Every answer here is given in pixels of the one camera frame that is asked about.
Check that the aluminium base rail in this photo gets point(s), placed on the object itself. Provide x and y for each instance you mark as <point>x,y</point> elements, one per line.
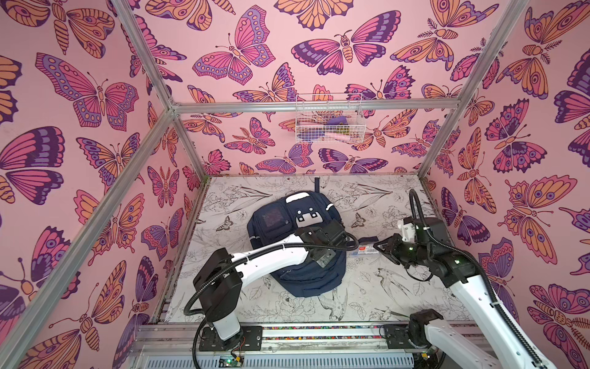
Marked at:
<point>296,345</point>

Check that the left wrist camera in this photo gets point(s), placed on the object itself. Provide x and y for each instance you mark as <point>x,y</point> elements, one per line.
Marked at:
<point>329,234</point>

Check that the purple item in basket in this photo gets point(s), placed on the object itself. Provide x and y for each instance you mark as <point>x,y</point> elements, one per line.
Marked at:
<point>337,121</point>

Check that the white wire wall basket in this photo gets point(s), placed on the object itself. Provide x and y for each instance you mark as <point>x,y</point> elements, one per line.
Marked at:
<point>311,116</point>

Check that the pink item in basket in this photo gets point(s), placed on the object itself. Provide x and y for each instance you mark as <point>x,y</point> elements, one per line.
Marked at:
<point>334,137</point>

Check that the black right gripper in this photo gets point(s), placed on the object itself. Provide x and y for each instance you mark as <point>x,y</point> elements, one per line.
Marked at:
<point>394,245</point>

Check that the green circuit board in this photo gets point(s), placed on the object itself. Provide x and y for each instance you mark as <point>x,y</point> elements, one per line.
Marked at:
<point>229,361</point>

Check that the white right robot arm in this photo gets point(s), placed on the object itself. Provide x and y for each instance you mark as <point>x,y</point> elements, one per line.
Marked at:
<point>465,277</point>

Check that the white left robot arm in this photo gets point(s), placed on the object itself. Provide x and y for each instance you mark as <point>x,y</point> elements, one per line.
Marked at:
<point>219,282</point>

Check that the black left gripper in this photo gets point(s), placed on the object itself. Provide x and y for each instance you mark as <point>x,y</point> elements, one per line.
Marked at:
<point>329,256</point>

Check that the clear pen refill package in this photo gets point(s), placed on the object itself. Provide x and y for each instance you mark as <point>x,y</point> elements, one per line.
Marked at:
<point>365,247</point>

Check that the navy blue backpack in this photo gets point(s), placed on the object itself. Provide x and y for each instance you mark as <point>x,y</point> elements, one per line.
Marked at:
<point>277,220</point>

